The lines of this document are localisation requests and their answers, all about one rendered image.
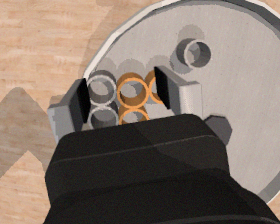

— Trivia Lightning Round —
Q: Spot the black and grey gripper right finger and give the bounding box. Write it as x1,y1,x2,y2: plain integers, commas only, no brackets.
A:
154,65,203,120

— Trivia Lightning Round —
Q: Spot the grey metal bushing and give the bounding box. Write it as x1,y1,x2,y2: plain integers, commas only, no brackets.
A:
87,70,117,106
176,38,213,70
88,101,119,129

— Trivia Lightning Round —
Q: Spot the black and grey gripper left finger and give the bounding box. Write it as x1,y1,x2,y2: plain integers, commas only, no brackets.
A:
46,78,91,145

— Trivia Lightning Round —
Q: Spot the bronze bushing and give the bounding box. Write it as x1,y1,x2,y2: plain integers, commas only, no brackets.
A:
145,70,163,104
116,72,149,109
118,105,149,125

